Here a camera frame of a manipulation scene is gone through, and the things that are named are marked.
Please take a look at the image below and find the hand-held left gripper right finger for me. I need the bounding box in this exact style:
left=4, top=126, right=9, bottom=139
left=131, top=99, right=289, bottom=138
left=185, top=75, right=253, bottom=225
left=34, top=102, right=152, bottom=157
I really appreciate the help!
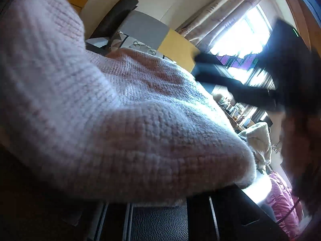
left=187, top=191, right=284, bottom=241

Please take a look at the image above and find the black rolled mat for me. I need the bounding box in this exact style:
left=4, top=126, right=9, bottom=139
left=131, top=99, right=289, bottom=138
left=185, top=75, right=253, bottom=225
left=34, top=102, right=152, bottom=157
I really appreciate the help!
left=89, top=0, right=139, bottom=47

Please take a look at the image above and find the tiger print cushion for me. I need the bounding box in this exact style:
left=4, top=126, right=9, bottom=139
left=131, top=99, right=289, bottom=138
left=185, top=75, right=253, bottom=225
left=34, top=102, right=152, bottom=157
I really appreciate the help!
left=110, top=31, right=176, bottom=63

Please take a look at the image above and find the person's right forearm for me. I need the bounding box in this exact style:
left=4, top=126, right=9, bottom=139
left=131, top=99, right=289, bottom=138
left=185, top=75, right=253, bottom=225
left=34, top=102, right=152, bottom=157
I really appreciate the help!
left=279, top=110, right=321, bottom=206

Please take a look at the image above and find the grey yellow blue sofa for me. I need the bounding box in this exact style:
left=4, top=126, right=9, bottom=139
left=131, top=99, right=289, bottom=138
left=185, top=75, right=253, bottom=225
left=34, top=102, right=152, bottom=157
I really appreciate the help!
left=85, top=10, right=198, bottom=73

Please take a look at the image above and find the bright window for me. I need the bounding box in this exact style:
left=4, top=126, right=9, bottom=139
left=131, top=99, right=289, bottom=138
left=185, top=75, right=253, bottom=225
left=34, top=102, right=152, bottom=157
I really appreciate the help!
left=208, top=5, right=276, bottom=88

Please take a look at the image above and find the cream knitted sweater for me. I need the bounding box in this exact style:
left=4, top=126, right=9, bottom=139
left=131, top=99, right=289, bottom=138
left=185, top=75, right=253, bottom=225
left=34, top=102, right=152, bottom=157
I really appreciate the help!
left=237, top=122, right=272, bottom=175

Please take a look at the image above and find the pink knitted sweater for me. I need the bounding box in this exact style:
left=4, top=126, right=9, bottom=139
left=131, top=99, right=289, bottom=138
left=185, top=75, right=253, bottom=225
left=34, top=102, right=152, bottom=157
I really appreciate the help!
left=0, top=0, right=257, bottom=204

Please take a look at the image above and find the beige patterned curtain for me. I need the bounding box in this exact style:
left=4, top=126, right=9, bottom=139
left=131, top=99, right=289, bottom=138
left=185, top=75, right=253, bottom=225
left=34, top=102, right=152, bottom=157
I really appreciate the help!
left=176, top=0, right=270, bottom=51

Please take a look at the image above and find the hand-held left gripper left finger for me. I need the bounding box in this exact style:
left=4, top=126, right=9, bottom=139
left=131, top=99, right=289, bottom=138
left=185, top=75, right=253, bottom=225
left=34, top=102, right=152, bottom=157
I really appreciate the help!
left=83, top=202, right=132, bottom=241

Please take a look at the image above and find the dark flat screen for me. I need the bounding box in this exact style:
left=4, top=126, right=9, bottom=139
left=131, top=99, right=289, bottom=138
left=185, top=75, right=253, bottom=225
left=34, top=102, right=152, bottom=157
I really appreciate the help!
left=251, top=105, right=274, bottom=128

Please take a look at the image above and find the clutter of small jars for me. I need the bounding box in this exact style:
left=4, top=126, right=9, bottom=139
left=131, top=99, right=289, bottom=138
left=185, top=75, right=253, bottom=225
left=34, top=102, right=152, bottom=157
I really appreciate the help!
left=213, top=90, right=254, bottom=128

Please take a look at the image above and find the pink padded jacket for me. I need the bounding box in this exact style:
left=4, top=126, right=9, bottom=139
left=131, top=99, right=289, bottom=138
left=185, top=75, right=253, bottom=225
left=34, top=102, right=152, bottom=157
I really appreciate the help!
left=261, top=171, right=305, bottom=240

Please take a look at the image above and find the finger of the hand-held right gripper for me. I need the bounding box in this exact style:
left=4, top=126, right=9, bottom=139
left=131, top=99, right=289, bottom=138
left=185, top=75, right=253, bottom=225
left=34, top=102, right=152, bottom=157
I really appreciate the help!
left=194, top=51, right=266, bottom=72
left=192, top=64, right=280, bottom=112

